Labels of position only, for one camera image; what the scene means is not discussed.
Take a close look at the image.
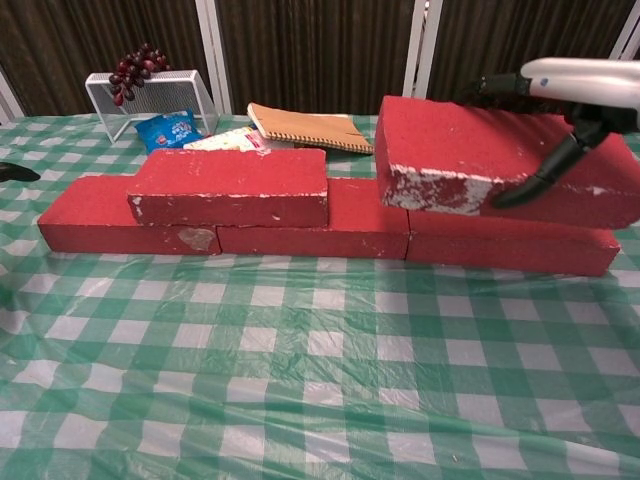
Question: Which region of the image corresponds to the white wire mesh shelf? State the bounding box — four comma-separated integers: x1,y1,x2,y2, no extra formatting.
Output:
84,69,220,142

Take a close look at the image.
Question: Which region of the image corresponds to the blue snack bag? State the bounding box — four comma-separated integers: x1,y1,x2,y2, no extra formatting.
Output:
133,110,206,155

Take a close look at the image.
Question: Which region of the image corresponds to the brown spiral notebook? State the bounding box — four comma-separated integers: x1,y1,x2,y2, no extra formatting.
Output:
246,102,376,156

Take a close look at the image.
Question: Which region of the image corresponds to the dark red grape bunch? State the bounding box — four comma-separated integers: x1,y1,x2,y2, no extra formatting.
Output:
108,43,171,107

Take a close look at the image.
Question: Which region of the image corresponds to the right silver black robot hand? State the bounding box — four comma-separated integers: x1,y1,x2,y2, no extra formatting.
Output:
459,57,640,209

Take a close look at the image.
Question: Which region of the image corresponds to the red brick with white-worn end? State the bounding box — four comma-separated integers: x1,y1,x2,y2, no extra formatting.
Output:
374,95,640,231

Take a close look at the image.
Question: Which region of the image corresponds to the green white checkered tablecloth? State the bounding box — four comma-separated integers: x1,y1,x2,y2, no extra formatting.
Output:
0,112,640,480

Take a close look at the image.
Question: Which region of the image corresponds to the red foam brick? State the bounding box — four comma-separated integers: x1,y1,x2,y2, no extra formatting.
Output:
215,177,411,261
405,209,622,277

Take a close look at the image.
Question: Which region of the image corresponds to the white printed snack package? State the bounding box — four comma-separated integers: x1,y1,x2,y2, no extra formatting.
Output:
182,126,274,154

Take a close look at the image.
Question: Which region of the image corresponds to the white partition frame post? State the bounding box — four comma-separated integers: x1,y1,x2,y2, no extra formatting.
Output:
399,0,442,101
194,0,235,115
0,69,26,125
612,0,640,64

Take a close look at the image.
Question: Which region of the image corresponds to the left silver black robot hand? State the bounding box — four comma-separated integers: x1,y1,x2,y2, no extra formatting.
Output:
0,162,42,185

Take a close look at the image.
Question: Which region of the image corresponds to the red brick with grey patch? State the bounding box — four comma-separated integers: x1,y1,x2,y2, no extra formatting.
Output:
37,174,221,256

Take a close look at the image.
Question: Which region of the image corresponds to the red brick with chipped edges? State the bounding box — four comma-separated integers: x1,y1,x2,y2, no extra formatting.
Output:
126,148,330,229

